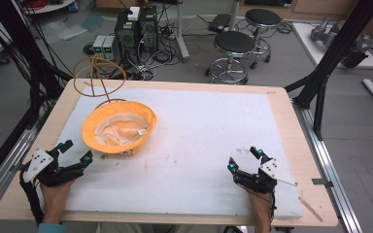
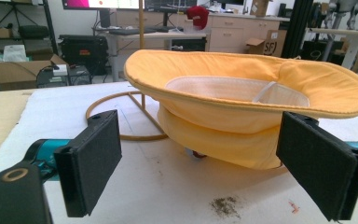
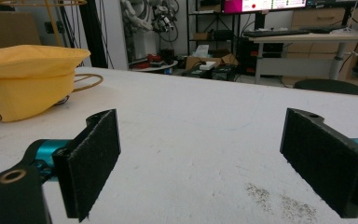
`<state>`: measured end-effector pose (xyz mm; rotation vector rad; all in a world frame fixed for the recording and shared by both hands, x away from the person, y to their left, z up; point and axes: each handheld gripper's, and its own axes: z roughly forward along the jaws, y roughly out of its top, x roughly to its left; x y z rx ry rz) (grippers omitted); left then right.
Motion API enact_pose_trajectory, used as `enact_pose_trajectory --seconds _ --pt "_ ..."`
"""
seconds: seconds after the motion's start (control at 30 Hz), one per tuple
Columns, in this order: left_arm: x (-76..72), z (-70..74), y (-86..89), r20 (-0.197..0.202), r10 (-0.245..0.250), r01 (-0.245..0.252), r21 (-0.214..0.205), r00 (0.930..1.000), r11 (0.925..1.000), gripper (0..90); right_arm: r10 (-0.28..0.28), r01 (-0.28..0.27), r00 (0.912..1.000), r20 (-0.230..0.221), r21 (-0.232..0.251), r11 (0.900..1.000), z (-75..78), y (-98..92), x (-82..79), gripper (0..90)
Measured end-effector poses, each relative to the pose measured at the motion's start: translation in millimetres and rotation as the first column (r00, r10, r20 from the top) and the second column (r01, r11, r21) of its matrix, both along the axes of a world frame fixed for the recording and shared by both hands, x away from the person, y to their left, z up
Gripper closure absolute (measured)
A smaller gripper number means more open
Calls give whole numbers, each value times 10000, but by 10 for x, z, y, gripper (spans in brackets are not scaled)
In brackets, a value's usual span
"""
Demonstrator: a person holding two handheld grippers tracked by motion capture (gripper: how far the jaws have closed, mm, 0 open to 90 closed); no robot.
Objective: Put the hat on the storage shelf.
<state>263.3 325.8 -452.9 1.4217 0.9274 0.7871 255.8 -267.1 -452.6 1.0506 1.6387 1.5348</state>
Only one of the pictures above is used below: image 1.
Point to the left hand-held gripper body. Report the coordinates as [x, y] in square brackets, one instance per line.
[39, 161]

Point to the round white table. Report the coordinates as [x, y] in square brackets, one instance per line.
[50, 6]

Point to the black metal frame post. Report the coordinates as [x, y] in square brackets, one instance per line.
[16, 48]
[336, 51]

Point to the white box device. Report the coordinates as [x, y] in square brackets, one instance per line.
[133, 13]

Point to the black computer tower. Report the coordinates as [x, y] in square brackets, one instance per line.
[149, 29]
[126, 34]

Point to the aluminium rail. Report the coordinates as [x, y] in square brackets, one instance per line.
[328, 161]
[3, 168]

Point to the person's left hand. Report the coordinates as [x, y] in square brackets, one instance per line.
[55, 200]

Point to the clear plastic sheet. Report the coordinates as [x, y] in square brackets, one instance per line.
[63, 30]

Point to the person's right hand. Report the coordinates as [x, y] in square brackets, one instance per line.
[261, 205]

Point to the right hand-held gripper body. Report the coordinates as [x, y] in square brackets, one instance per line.
[259, 181]

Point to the black round stool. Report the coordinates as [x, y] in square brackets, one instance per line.
[234, 42]
[263, 16]

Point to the white foam mat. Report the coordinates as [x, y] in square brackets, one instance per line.
[191, 129]

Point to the yellow bucket hat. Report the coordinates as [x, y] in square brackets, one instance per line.
[142, 113]

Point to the small silver box device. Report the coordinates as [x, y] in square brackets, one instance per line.
[98, 46]
[109, 47]

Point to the small metal bracket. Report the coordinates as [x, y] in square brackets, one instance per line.
[322, 183]

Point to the thin wooden stick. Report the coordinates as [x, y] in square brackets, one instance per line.
[311, 208]

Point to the grey metal stand leg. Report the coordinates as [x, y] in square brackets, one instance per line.
[181, 35]

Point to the flat black case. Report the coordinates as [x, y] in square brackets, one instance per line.
[219, 22]

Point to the white floor board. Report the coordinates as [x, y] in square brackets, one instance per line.
[317, 48]

